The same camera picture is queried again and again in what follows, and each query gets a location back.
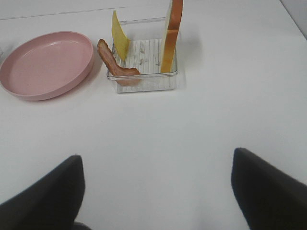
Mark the tray bread slice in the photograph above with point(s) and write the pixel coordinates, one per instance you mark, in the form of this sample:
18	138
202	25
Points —
172	25

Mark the pink round plate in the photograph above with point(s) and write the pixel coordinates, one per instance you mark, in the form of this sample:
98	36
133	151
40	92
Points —
47	66

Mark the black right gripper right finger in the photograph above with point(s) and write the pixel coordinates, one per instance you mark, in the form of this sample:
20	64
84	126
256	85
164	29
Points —
268	198

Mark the tray bacon strip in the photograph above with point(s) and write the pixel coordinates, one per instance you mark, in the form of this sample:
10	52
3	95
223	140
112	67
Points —
116	70

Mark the clear right plastic tray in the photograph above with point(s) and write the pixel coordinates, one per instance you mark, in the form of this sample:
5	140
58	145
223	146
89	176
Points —
144	54

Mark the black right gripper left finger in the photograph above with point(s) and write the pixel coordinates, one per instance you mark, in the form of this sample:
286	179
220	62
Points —
52	203

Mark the yellow cheese slice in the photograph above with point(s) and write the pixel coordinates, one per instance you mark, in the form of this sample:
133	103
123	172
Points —
121	42

